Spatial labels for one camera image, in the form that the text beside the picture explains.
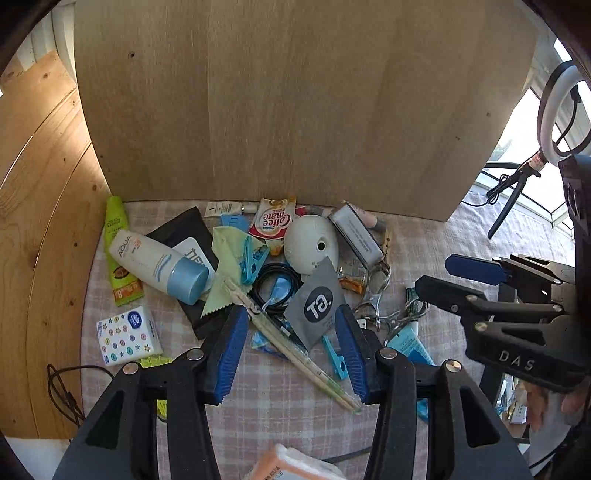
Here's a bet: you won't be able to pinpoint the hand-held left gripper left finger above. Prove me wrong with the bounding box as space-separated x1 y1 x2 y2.
53 305 250 480

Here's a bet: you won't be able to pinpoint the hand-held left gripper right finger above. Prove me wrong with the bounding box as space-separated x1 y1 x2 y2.
335 305 536 480

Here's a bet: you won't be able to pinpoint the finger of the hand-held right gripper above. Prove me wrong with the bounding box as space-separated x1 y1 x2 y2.
445 253 575 287
414 274 571 333

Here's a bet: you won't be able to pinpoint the wooden chopsticks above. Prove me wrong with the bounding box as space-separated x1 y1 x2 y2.
215 273 363 414

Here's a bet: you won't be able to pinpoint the grey sachet white print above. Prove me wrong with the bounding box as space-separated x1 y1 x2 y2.
283 256 349 352

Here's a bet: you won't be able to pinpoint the orange tissue pack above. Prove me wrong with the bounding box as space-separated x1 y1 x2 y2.
240 443 347 480

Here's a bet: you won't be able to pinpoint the person's right hand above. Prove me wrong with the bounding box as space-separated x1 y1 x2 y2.
526 381 591 428

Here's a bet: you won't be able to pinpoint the metal eyelash curler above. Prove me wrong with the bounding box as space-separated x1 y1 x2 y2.
353 258 393 330
381 298 430 342

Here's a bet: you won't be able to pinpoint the blue tube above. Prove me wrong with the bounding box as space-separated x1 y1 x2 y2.
383 286 435 367

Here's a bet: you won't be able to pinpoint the black tripod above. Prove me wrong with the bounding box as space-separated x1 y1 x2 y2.
487 154 543 240

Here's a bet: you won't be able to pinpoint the plaid tablecloth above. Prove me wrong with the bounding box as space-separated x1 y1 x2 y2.
81 198 578 480

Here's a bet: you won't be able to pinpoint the yellow plastic shuttlecock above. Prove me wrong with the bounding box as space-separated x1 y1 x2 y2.
139 355 172 423

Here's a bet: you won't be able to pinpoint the blue clothes peg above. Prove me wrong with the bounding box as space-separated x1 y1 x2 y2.
239 236 269 284

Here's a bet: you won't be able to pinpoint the small wooden tool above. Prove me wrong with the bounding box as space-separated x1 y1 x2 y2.
362 209 393 252

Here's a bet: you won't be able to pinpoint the small star-print tissue packet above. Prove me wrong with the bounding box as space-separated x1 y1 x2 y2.
96 305 163 367

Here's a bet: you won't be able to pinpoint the white grey rectangular box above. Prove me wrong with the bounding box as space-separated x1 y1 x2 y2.
330 202 385 268

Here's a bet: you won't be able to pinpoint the white card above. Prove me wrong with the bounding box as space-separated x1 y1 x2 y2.
173 237 218 278

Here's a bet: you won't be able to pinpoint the green cleaning cloth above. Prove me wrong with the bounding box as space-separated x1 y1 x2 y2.
201 225 259 318

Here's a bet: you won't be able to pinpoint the white egg-shaped device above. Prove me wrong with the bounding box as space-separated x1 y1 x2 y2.
283 215 340 275

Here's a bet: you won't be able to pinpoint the white lotion bottle blue cap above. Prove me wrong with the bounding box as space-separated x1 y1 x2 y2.
108 229 211 306

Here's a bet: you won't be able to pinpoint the blue printed packet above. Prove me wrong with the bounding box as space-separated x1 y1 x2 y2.
221 213 252 232

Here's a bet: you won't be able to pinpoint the black wallet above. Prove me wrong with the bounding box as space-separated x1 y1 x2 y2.
145 206 232 341

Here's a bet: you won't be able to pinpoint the red white coffee sachet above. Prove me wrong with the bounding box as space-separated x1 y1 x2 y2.
248 196 297 257

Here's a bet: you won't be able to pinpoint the small white tube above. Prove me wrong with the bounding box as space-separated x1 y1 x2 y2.
204 200 258 217

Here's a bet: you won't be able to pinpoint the green tube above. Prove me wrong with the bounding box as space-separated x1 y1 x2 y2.
105 196 144 308

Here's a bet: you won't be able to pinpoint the pine wood panel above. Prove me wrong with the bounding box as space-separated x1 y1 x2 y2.
0 51 114 439

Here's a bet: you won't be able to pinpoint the light wooden board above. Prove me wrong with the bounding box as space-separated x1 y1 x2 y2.
73 0 541 223

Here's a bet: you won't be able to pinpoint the black coiled cable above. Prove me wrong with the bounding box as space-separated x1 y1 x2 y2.
253 262 305 324

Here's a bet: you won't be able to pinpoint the white ring light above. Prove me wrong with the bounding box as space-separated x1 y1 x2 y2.
538 60 591 160

